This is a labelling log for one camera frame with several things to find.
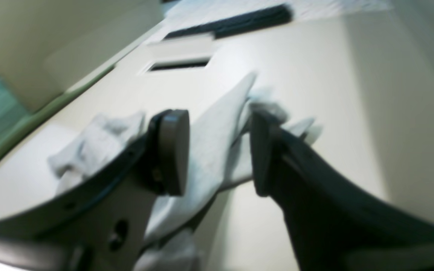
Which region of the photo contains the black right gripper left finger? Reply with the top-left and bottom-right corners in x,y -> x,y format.
0,110 -> 190,271

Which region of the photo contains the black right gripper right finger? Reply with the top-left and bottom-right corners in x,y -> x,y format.
250,110 -> 434,271

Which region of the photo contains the grey t-shirt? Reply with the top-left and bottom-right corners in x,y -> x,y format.
47,72 -> 323,271

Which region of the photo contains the beige chair right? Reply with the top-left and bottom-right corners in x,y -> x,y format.
0,0 -> 164,113

